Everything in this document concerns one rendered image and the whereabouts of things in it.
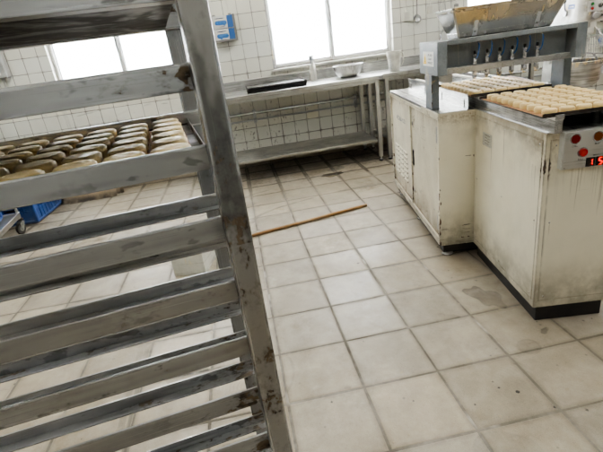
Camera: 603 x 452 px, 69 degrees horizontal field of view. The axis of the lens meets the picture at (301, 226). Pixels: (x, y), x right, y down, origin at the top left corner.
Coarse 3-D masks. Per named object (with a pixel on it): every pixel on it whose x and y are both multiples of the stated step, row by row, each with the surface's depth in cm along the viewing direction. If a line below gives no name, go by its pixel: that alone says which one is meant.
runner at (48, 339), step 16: (208, 288) 57; (224, 288) 58; (144, 304) 55; (160, 304) 56; (176, 304) 56; (192, 304) 57; (208, 304) 58; (80, 320) 53; (96, 320) 54; (112, 320) 54; (128, 320) 55; (144, 320) 56; (160, 320) 56; (16, 336) 52; (32, 336) 52; (48, 336) 53; (64, 336) 53; (80, 336) 54; (96, 336) 54; (0, 352) 52; (16, 352) 52; (32, 352) 53
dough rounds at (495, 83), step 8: (472, 80) 270; (480, 80) 263; (488, 80) 263; (496, 80) 253; (504, 80) 248; (512, 80) 246; (520, 80) 239; (448, 88) 260; (456, 88) 248; (464, 88) 239; (472, 88) 238; (480, 88) 232; (488, 88) 227; (496, 88) 223; (504, 88) 221; (512, 88) 221
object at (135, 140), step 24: (168, 120) 82; (24, 144) 76; (48, 144) 72; (72, 144) 72; (96, 144) 65; (120, 144) 63; (144, 144) 65; (168, 144) 57; (0, 168) 57; (24, 168) 55; (48, 168) 56; (72, 168) 51
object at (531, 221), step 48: (480, 144) 223; (528, 144) 175; (480, 192) 231; (528, 192) 180; (576, 192) 169; (480, 240) 240; (528, 240) 185; (576, 240) 177; (528, 288) 190; (576, 288) 185
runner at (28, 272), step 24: (216, 216) 54; (120, 240) 52; (144, 240) 52; (168, 240) 53; (192, 240) 54; (24, 264) 49; (48, 264) 50; (72, 264) 51; (96, 264) 52; (0, 288) 49
